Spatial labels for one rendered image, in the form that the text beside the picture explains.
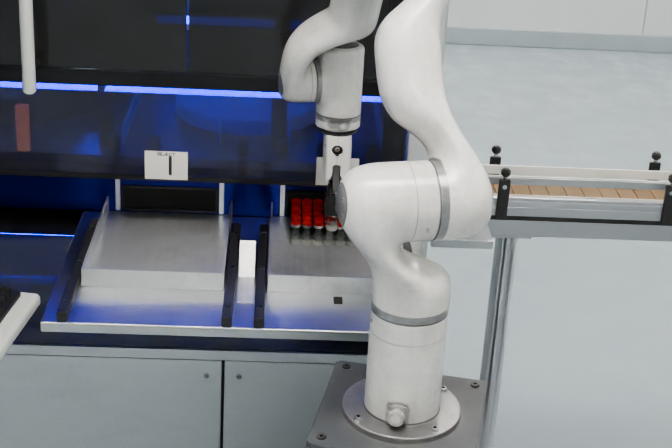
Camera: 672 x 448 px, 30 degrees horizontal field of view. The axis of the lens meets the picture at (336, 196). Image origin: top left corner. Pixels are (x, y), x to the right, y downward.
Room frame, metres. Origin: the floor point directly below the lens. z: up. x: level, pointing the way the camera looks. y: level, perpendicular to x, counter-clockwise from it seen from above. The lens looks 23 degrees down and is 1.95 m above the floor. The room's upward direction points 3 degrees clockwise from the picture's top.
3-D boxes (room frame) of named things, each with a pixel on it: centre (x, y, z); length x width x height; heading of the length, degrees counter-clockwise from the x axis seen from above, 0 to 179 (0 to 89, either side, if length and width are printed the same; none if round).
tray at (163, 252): (2.22, 0.34, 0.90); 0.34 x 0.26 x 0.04; 3
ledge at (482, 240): (2.41, -0.26, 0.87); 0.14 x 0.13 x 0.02; 3
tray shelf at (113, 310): (2.16, 0.16, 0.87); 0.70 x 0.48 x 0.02; 93
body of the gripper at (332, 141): (2.21, 0.00, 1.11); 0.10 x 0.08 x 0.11; 3
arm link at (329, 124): (2.21, 0.00, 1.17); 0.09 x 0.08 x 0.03; 3
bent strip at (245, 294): (2.08, 0.16, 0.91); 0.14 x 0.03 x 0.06; 4
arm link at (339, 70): (2.21, 0.01, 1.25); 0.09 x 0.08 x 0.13; 104
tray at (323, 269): (2.24, 0.00, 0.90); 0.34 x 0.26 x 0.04; 3
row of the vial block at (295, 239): (2.28, 0.00, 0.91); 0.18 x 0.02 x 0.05; 93
